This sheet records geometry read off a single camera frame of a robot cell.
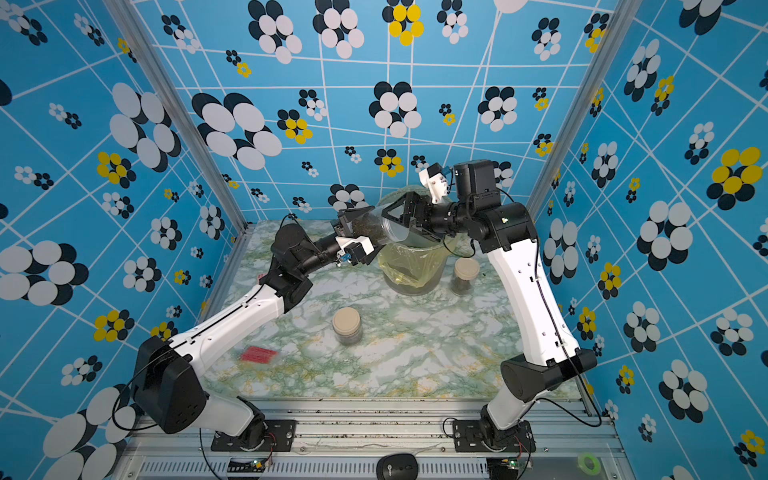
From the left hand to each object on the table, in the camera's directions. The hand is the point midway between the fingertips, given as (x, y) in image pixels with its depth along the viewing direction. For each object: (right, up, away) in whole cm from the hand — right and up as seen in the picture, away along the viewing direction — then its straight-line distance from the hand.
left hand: (379, 215), depth 66 cm
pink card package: (-44, -16, +40) cm, 61 cm away
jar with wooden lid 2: (+26, -14, +26) cm, 39 cm away
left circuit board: (-33, -60, +6) cm, 69 cm away
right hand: (+5, -1, -3) cm, 5 cm away
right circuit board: (+29, -59, +4) cm, 66 cm away
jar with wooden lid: (-10, -29, +16) cm, 34 cm away
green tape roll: (+48, -59, +4) cm, 76 cm away
